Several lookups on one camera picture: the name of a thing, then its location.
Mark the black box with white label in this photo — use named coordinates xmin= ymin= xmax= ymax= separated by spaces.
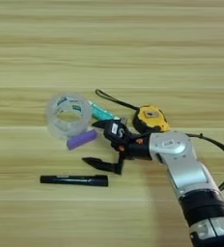
xmin=103 ymin=120 xmax=131 ymax=147

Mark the yellow black tape measure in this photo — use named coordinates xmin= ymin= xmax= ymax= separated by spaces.
xmin=95 ymin=89 xmax=172 ymax=135

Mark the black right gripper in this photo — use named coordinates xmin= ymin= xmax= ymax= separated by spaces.
xmin=81 ymin=119 xmax=154 ymax=176

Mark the clear adhesive tape roll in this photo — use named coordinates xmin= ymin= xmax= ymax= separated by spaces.
xmin=45 ymin=93 xmax=93 ymax=140

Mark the purple cylinder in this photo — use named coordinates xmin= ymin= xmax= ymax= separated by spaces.
xmin=66 ymin=128 xmax=98 ymax=151

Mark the green white glue stick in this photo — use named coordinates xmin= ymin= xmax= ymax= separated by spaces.
xmin=87 ymin=99 xmax=122 ymax=122

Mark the black marker pen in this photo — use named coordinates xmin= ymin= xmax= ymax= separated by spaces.
xmin=40 ymin=174 xmax=109 ymax=188

